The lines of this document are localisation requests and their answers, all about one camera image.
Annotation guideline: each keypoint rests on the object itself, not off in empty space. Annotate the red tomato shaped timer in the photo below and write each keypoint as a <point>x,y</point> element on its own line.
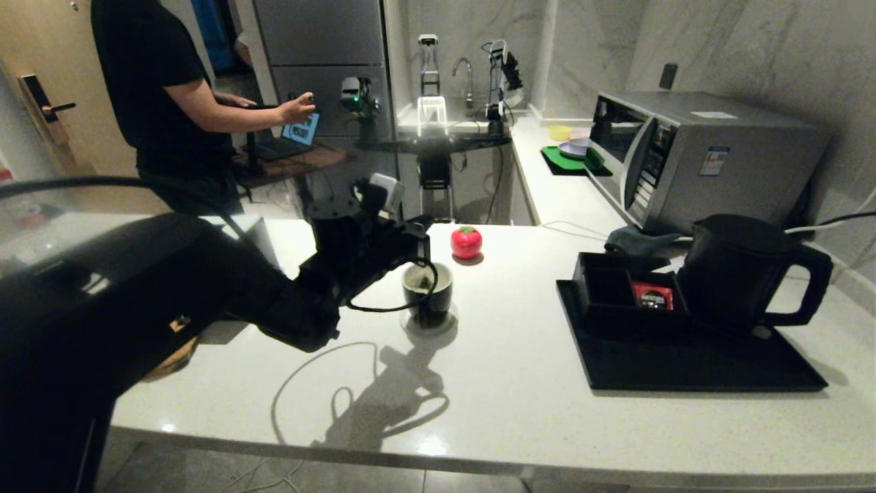
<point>467,242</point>

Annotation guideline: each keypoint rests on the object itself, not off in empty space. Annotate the black robot torso column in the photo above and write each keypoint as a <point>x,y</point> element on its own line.
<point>436,179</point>

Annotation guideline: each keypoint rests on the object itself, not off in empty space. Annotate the person's left hand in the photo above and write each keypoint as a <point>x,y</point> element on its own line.
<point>236,101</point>

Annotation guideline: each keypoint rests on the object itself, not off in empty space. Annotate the orange terry cloth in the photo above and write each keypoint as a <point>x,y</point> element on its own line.
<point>174,366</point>

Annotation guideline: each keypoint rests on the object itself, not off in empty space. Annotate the brown wooden desk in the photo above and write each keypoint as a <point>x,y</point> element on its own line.
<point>308,163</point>

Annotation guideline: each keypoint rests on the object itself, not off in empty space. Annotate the black electronic door lock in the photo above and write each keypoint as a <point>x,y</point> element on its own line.
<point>41,103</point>

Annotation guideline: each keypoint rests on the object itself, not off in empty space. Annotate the dark pyramid tea bag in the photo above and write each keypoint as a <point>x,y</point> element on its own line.
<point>426,282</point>

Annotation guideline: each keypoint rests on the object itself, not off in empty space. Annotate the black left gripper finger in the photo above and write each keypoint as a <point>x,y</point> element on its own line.
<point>419,231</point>
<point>410,259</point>

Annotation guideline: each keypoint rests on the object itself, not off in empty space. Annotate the black serving tray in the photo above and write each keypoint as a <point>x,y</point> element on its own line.
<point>684,370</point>

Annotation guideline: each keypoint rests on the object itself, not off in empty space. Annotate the purple bowl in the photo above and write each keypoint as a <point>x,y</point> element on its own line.
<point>575,148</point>

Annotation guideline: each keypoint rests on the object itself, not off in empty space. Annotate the person in black shirt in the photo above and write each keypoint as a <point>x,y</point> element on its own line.
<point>157,103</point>

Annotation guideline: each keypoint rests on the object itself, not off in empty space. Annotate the black mug white inside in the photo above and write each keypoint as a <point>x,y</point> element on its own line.
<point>431,305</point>

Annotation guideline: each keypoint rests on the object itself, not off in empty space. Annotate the black electric kettle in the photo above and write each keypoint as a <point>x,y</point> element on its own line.
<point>739,274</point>

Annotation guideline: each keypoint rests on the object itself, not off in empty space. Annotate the clear plastic bottle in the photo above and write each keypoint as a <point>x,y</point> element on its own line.
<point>20,209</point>

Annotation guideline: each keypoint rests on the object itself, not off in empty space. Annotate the grey upright robot arm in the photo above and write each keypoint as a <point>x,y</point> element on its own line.
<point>430,65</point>

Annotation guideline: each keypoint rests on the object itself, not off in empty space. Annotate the chrome kitchen faucet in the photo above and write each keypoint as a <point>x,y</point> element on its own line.
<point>469,85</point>

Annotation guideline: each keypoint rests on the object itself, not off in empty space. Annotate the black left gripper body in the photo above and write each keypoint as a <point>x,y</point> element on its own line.
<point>380,239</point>

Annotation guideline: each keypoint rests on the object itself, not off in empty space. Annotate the green mat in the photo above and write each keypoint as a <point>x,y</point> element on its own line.
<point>561,159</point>

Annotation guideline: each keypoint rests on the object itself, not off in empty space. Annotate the silver microwave oven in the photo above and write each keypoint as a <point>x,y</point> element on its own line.
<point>739,168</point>

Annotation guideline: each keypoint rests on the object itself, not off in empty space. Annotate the person's right hand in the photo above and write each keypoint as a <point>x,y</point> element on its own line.
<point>300,109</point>

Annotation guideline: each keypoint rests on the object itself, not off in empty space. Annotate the dark grey cloth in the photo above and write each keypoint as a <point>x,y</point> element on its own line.
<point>640,241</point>

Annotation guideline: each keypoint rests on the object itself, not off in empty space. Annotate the black round platform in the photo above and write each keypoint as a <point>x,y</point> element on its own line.
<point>438,142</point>

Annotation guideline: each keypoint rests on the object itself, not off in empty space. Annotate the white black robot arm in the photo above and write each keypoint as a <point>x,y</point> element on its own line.
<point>499,75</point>

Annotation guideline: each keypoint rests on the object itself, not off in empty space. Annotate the red coffee sachet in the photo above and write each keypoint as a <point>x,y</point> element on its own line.
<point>652,296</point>

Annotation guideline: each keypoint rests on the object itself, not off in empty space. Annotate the yellow bowl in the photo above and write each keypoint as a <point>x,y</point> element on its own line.
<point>561,132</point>

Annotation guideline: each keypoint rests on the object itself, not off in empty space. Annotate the black compartment organizer box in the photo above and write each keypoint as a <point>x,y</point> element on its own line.
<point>602,294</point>

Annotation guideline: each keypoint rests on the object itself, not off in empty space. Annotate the glowing white frame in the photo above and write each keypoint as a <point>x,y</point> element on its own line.
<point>433,100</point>

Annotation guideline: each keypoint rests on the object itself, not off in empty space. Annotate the open laptop blue screen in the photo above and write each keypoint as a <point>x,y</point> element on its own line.
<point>301,130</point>

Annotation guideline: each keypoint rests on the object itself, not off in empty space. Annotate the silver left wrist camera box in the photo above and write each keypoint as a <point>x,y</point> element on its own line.
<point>389,192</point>

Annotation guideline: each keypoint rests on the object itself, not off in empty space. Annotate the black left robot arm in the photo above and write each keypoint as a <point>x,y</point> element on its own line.
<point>102,308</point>

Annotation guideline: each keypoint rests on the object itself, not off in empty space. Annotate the dark wall outlet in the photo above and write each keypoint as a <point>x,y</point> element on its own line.
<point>669,75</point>

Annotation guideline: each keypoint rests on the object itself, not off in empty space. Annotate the black glossy tissue box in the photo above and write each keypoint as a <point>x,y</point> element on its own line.
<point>263,236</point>

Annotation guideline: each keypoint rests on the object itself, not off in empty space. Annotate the stainless steel refrigerator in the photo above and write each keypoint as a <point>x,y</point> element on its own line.
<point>321,34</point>

